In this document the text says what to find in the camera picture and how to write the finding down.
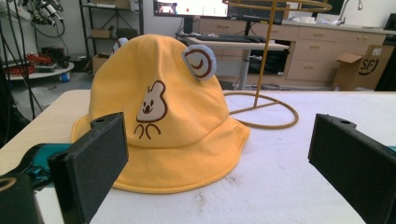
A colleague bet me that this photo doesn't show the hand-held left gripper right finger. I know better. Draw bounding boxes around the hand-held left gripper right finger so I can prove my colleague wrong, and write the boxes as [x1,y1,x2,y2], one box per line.
[307,113,396,224]

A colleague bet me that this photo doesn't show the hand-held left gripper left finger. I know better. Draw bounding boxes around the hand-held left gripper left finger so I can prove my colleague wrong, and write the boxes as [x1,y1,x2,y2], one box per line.
[47,112,130,224]

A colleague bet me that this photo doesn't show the yellow bucket hat with ears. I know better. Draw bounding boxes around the yellow bucket hat with ears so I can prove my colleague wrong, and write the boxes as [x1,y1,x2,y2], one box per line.
[71,34,251,195]

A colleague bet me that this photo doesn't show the yellow wire hat stand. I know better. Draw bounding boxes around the yellow wire hat stand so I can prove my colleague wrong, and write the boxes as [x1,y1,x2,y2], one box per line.
[221,0,332,131]

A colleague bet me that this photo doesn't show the brown cardboard box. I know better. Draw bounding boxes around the brown cardboard box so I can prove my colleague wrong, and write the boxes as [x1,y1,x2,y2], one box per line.
[332,44,396,91]

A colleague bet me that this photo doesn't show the round white table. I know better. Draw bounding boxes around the round white table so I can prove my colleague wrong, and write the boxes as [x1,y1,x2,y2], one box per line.
[5,62,76,82]

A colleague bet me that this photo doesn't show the beige drawer cabinet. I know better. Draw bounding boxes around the beige drawer cabinet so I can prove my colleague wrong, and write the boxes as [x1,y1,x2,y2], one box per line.
[199,18,388,83]

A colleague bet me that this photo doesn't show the small cardboard box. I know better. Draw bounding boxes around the small cardboard box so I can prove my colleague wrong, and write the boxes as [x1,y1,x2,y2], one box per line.
[91,28,114,39]

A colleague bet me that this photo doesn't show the black metal shelf rack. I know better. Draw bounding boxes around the black metal shelf rack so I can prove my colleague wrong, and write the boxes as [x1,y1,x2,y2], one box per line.
[78,0,145,76]

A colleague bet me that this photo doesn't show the chrome faucet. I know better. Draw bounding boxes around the chrome faucet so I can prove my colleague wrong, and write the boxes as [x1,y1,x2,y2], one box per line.
[337,0,364,26]

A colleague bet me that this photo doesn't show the grey desk with monitor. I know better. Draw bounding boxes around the grey desk with monitor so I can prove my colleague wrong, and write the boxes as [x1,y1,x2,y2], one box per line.
[183,36,290,91]

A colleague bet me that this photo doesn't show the black keyboard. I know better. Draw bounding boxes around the black keyboard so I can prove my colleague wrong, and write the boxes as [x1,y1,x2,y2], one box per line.
[195,33,267,44]

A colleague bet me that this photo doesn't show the dark monitor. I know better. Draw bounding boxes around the dark monitor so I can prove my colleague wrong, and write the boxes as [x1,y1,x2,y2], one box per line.
[227,0,288,25]

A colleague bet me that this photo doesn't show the computer monitor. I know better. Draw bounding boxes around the computer monitor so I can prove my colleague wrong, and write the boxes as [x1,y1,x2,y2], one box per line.
[152,0,231,19]

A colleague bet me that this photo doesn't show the red cable coil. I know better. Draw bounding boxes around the red cable coil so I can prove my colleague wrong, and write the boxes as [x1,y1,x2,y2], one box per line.
[6,53,54,76]

